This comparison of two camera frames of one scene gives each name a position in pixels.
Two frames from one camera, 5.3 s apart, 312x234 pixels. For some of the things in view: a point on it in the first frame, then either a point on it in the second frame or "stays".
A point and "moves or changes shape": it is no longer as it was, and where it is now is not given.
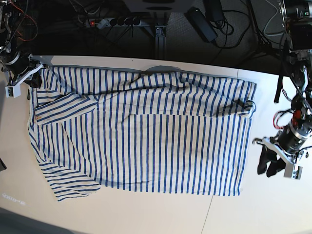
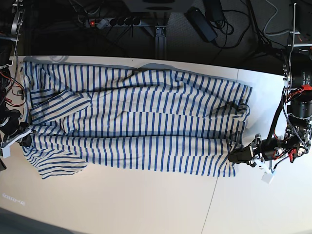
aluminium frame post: [161, 42] stays
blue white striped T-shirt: [154, 130] moves or changes shape
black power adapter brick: [202, 24] stays
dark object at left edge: [2, 166] stays
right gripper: [22, 66] -> [11, 130]
